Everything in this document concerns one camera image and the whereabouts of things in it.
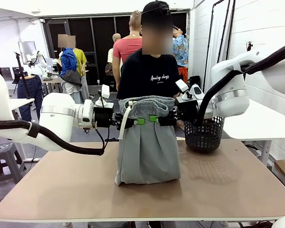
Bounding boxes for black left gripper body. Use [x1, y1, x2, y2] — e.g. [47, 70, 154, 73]
[94, 106, 121, 128]

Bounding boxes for black curved pole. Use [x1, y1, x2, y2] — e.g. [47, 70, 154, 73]
[203, 0, 225, 80]

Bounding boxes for white table with crank leg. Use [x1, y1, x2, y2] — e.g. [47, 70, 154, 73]
[223, 98, 285, 167]

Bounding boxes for black arm cable sleeve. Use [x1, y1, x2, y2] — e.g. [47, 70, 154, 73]
[0, 120, 111, 156]
[196, 40, 285, 126]

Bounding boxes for black printed t-shirt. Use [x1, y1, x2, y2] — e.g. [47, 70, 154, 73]
[116, 48, 181, 100]

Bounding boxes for black right arm cable sleeve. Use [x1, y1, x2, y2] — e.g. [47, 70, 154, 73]
[196, 40, 285, 126]

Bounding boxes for grey shorts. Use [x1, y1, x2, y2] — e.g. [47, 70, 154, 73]
[114, 95, 181, 186]

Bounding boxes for black perforated laundry basket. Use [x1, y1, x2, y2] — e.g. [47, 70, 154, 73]
[184, 115, 225, 153]

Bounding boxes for black left arm cable sleeve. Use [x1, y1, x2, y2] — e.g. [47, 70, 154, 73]
[0, 120, 111, 156]

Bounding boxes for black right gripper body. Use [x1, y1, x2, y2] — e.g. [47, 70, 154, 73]
[176, 101, 199, 122]

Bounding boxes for grey framed wall board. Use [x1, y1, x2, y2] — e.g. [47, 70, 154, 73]
[18, 41, 36, 64]

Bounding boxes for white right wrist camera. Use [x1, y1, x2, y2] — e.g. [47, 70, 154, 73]
[175, 79, 190, 93]

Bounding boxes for small white background robot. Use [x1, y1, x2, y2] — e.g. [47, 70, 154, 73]
[26, 49, 54, 75]

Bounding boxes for black bag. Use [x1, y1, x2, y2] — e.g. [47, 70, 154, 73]
[189, 76, 201, 87]

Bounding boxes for person's blurred head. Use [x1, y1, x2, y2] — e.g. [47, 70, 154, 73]
[142, 16, 173, 56]

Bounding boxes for white side table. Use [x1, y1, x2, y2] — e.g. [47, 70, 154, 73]
[9, 98, 41, 162]

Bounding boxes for mannequin in blue jeans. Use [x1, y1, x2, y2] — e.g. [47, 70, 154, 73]
[17, 75, 44, 122]

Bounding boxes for figure in yellow shirt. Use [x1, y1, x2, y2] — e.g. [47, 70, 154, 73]
[71, 35, 90, 99]

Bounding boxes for black straight pole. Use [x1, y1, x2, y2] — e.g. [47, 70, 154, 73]
[216, 0, 236, 64]

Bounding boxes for grey plastic stool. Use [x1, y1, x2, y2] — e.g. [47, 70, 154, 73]
[0, 142, 27, 190]

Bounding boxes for floor cable bundle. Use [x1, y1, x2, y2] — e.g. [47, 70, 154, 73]
[237, 219, 276, 228]

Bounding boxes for black tripod stand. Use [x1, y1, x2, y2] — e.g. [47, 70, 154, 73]
[13, 51, 31, 99]

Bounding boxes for black cap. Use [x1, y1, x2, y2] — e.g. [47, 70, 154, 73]
[141, 0, 171, 19]

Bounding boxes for figure in blue jacket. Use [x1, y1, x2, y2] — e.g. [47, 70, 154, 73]
[58, 34, 83, 95]

